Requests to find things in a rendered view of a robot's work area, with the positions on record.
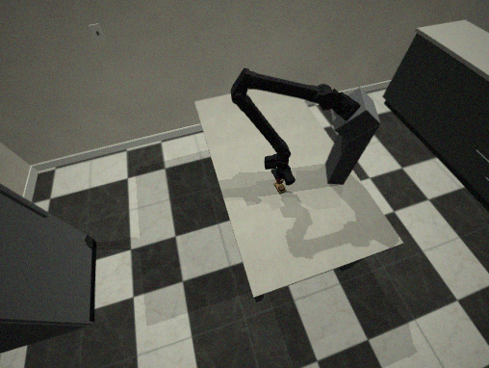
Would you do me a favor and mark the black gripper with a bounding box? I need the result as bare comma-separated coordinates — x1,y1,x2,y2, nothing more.
271,167,284,183

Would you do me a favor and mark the tan cardboard tray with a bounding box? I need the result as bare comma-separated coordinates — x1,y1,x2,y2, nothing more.
274,182,286,195

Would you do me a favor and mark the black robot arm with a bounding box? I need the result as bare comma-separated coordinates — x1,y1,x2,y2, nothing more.
231,68,360,186

